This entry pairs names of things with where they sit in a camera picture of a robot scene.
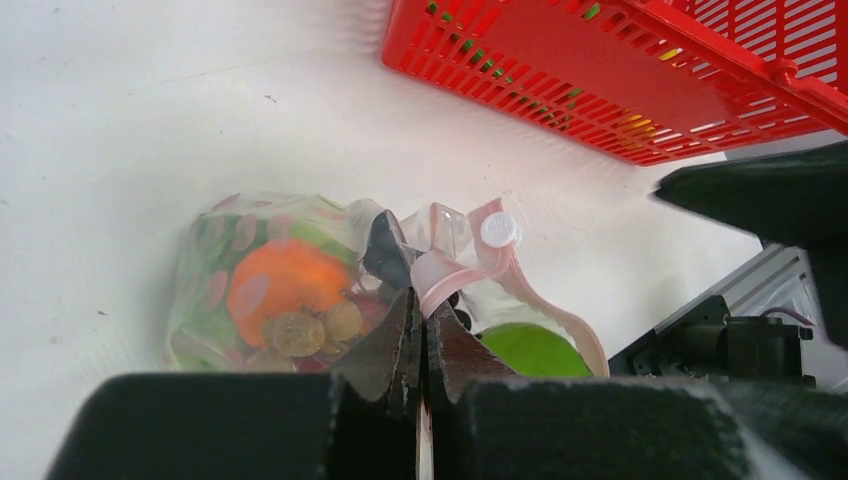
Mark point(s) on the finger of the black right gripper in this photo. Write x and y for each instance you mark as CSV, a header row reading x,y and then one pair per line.
x,y
797,198

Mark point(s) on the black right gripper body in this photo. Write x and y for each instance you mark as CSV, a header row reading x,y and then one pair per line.
x,y
827,260

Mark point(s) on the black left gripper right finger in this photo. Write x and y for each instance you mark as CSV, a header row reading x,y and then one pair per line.
x,y
460,367

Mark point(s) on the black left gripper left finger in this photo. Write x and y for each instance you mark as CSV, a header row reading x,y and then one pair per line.
x,y
384,368

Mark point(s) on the green mangosteen fruit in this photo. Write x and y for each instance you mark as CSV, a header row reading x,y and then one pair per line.
x,y
534,351

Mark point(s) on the orange fruit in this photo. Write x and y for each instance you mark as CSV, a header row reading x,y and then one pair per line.
x,y
283,277

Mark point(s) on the clear zip top bag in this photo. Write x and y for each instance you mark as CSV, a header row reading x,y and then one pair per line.
x,y
465,259

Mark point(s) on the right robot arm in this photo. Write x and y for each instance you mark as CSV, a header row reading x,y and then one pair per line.
x,y
782,315

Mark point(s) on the yellow fruit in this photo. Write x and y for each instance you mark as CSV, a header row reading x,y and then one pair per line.
x,y
636,130

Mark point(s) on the red plastic basket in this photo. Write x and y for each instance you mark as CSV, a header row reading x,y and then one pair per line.
x,y
713,75

